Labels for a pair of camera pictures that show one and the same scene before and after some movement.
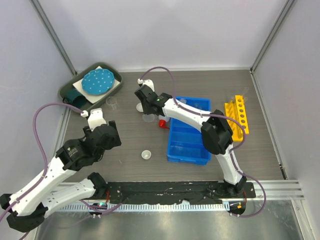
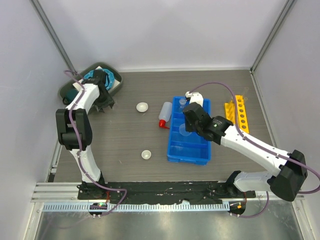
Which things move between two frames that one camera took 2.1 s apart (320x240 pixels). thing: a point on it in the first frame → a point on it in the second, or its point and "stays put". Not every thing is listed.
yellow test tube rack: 237,111 stays put
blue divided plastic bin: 185,144 stays put
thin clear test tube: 246,89 stays put
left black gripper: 117,142 → 99,106
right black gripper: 145,110 → 188,128
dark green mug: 74,97 stays put
